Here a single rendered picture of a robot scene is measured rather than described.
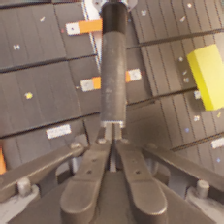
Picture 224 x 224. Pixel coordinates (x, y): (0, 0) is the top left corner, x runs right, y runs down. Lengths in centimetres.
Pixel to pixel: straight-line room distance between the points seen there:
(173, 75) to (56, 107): 31
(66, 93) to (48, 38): 14
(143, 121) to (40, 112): 24
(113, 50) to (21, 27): 25
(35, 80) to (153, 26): 33
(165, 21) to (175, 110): 24
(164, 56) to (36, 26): 32
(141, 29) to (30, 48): 28
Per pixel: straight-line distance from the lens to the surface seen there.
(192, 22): 55
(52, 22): 45
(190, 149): 48
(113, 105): 26
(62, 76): 40
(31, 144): 40
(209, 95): 47
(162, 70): 45
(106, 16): 32
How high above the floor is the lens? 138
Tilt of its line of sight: 80 degrees down
